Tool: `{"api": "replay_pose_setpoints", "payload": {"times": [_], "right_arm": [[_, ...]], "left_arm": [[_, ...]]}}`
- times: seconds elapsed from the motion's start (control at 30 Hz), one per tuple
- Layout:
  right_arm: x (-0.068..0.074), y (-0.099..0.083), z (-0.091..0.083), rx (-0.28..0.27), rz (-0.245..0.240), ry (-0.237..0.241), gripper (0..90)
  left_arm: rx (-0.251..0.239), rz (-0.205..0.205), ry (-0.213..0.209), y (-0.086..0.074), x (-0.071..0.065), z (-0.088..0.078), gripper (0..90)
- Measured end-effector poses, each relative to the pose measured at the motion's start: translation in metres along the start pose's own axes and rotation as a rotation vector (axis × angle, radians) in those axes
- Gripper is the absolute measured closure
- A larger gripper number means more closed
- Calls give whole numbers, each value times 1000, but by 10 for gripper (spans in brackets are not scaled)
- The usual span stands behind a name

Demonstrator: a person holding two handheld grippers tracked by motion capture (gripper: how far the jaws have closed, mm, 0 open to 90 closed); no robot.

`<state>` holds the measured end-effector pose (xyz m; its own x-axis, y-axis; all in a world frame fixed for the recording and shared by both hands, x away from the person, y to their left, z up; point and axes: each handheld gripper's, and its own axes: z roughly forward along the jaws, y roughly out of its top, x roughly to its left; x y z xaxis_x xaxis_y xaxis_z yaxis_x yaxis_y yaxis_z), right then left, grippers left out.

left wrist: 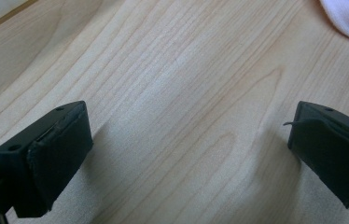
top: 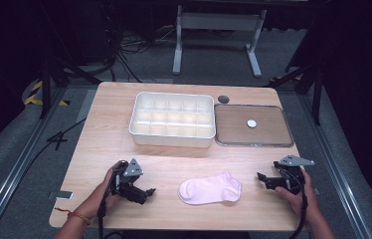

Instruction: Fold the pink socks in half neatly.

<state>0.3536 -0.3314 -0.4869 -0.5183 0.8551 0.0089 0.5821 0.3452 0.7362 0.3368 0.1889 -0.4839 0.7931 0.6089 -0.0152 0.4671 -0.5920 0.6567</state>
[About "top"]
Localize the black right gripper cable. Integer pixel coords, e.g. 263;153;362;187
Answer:
286;168;309;239

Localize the white compartment storage box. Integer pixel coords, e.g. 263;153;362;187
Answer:
128;91;217;148

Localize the person's right hand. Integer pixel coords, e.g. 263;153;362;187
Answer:
275;168;322;218

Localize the white metal desk frame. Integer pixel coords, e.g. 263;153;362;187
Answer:
172;4;269;79

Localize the person's left hand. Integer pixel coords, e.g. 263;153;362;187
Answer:
82;165;127;221

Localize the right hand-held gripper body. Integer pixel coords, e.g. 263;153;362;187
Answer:
273;154;316;196

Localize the tangle of black cables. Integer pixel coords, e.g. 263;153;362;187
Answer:
105;24;178;84

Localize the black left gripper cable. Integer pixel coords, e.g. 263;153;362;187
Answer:
95;185;122;239

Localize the red string bracelet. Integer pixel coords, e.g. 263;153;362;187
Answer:
54;207;93;226

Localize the pink sock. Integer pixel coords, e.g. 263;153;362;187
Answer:
177;170;243;206

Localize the aluminium floor rail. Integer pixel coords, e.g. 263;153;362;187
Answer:
296;94;372;239
0;87;67;239

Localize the black metal stand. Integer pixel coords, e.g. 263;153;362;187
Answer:
266;63;325;126
39;54;102;120

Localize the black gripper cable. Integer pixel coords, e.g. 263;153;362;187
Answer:
95;185;122;239
286;168;309;239

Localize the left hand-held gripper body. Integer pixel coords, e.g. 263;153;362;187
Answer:
111;158;148;205

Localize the black floor cable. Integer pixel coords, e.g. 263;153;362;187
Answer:
0;117;88;239

